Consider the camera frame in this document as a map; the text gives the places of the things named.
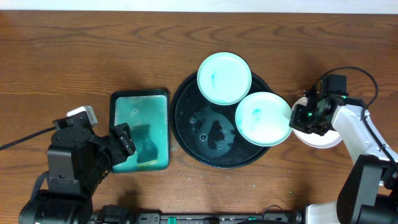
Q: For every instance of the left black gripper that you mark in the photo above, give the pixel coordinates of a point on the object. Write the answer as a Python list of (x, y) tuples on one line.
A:
[(121, 140)]

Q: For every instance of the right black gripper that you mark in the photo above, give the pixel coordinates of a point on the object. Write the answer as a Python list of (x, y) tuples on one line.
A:
[(301, 117)]

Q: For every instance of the white plate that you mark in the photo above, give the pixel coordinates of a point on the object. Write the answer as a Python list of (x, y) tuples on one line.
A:
[(328, 140)]

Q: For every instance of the green yellow sponge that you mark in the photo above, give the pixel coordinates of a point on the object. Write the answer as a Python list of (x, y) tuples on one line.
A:
[(146, 150)]

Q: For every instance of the mint green plate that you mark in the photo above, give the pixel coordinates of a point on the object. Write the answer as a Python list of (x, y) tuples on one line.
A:
[(224, 78), (262, 118)]

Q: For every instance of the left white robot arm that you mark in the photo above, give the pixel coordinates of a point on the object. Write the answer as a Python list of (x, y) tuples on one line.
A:
[(78, 161)]

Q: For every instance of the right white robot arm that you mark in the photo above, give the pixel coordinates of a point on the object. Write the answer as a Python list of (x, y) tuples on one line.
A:
[(369, 194)]

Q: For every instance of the green rectangular water tray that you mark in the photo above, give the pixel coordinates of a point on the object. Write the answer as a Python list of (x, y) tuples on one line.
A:
[(143, 108)]

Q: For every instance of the round black tray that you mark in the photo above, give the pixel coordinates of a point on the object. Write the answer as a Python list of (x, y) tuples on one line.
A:
[(207, 131)]

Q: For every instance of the mint green plate top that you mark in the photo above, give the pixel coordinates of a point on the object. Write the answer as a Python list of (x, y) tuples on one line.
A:
[(224, 78)]

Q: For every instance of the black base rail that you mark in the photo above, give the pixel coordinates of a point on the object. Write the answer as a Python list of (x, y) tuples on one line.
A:
[(115, 214)]

